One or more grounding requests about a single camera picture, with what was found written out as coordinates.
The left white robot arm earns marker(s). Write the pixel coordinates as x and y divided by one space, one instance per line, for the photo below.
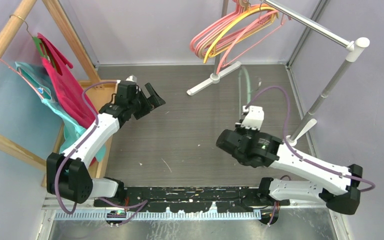
67 175

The green wire hanger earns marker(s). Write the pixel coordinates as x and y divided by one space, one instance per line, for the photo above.
248 86

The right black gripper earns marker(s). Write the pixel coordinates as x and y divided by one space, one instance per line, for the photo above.
240 129

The metal clothes rack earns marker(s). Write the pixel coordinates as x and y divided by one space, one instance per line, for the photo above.
200 45

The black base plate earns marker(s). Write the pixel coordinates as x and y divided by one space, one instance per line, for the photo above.
227 199

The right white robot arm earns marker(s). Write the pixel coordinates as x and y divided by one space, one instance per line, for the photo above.
334 185

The pink hanger on wooden rack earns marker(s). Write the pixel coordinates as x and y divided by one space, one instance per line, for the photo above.
42 87

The thin pink wire hanger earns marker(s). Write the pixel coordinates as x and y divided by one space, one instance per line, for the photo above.
224 44

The wooden tray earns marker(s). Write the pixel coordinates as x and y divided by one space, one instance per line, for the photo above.
98 96

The thick pink plastic hanger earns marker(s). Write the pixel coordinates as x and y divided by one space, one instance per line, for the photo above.
207 33

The teal garment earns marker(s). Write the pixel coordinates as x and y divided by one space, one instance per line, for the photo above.
72 131

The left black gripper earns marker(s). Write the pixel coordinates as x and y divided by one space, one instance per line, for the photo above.
150 103

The red garment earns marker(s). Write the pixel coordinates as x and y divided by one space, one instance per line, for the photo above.
68 90

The beige plastic hanger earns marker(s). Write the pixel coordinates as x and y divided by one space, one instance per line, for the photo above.
216 41

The green hanger on rack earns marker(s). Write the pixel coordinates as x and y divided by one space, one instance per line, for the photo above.
41 48

